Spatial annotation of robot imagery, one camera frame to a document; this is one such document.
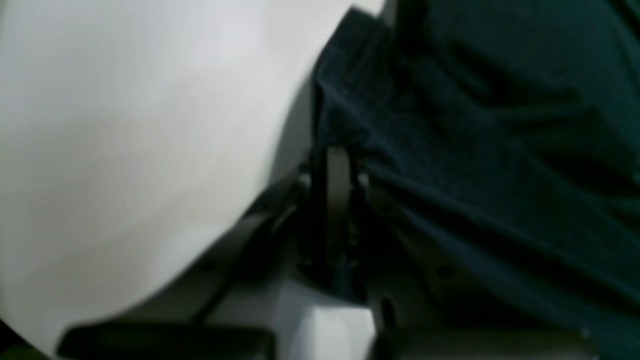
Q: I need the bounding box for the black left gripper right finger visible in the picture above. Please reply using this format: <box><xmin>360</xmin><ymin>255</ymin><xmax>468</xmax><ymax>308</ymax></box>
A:
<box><xmin>353</xmin><ymin>170</ymin><xmax>599</xmax><ymax>360</ymax></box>

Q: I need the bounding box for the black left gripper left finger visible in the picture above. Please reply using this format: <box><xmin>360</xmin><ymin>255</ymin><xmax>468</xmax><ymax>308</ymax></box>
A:
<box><xmin>57</xmin><ymin>147</ymin><xmax>352</xmax><ymax>360</ymax></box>

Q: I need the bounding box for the black t-shirt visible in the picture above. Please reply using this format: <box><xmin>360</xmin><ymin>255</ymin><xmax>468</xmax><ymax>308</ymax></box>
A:
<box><xmin>312</xmin><ymin>0</ymin><xmax>640</xmax><ymax>360</ymax></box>

